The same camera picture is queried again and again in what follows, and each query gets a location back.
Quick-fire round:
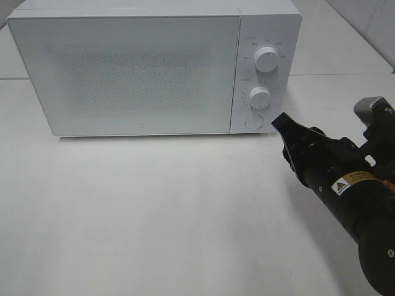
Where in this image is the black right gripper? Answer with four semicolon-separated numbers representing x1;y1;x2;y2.
272;112;378;191

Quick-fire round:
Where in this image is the round white door button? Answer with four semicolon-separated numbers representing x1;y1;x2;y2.
245;115;264;130

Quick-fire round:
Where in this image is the white microwave door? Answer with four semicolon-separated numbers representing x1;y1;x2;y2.
9;16;239;136

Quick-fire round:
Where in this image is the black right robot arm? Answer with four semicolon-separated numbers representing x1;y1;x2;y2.
272;113;394;295

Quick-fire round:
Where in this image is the white lower microwave knob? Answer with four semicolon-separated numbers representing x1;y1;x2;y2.
248;86;272;109

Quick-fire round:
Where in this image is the white microwave knob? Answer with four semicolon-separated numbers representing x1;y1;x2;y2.
248;86;272;109
254;45;278;73

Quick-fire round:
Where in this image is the white upper microwave knob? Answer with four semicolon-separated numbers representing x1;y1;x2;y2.
254;45;278;73

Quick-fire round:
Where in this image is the white microwave oven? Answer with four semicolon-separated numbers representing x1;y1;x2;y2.
7;1;302;136

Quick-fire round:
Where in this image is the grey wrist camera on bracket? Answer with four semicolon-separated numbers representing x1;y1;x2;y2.
354;97;394;145

